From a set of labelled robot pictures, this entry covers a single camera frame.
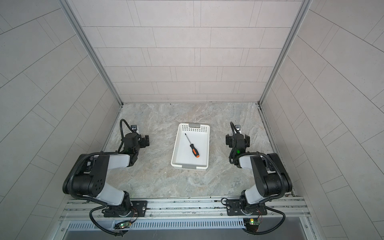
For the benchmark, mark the white perforated plastic bin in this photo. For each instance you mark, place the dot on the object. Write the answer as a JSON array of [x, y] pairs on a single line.
[[183, 157]]

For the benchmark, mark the orange black handled screwdriver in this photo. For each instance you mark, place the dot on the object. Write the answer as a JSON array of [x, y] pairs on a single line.
[[193, 148]]

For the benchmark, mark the left green circuit board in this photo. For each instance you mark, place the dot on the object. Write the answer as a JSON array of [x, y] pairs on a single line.
[[123, 225]]

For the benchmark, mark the right green circuit board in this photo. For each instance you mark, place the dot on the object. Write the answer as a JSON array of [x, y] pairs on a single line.
[[251, 225]]

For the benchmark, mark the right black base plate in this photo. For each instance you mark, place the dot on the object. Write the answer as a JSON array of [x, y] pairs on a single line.
[[234, 208]]

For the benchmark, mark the aluminium mounting rail frame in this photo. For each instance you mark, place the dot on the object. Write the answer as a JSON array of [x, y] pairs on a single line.
[[206, 208]]

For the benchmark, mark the green circuit board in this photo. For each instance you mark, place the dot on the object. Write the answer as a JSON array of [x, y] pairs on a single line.
[[123, 225], [251, 225]]

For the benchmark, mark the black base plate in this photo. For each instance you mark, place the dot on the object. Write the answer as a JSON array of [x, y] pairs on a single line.
[[133, 209], [234, 208]]

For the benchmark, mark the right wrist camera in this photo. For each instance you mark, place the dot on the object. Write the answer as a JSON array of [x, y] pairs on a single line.
[[238, 128]]

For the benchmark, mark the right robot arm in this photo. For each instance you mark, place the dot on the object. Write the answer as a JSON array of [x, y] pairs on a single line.
[[270, 176]]

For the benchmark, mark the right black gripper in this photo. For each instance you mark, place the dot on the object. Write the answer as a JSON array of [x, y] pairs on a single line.
[[230, 139]]

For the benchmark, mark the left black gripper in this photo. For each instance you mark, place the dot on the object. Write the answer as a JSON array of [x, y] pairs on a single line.
[[142, 141]]

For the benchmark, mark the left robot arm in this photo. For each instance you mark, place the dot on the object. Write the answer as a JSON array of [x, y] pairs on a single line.
[[87, 179]]

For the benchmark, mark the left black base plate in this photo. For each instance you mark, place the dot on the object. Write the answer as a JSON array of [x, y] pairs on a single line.
[[133, 209]]

